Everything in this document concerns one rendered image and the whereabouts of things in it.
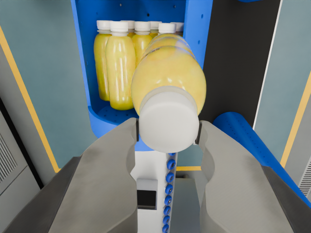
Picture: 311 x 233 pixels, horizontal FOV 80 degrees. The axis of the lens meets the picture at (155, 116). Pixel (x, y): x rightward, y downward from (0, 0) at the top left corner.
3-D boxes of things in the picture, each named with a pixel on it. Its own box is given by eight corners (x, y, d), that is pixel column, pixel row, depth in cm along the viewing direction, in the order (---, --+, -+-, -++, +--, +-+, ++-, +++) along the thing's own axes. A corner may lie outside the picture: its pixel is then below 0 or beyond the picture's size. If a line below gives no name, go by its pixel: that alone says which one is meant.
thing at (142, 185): (136, 182, 89) (131, 212, 75) (136, 176, 87) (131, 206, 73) (158, 183, 88) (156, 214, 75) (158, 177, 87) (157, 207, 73)
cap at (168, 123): (204, 129, 13) (209, 145, 12) (155, 146, 14) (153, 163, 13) (183, 82, 12) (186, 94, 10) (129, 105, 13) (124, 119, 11)
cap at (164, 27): (157, 30, 43) (157, 21, 42) (173, 30, 44) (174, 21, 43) (160, 31, 40) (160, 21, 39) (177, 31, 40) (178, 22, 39)
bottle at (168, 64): (197, 67, 29) (233, 140, 13) (157, 85, 31) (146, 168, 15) (180, 21, 26) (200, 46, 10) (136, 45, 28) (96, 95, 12)
